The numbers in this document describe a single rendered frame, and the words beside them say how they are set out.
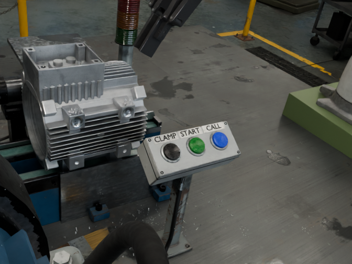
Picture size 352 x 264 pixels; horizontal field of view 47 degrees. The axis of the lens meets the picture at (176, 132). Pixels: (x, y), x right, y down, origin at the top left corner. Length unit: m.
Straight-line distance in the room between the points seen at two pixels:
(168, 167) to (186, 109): 0.69
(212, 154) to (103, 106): 0.23
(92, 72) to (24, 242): 0.59
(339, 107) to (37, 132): 0.92
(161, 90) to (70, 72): 0.72
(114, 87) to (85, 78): 0.07
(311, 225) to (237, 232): 0.19
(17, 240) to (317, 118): 1.23
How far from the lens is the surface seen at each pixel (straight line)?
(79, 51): 0.82
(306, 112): 1.38
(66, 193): 0.85
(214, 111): 1.35
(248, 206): 1.01
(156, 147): 0.66
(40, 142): 0.88
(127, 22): 1.12
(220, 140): 0.71
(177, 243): 0.87
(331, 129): 1.34
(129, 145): 0.81
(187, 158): 0.67
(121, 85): 0.81
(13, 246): 0.18
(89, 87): 0.76
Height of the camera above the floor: 1.46
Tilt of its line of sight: 33 degrees down
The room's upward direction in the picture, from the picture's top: 9 degrees clockwise
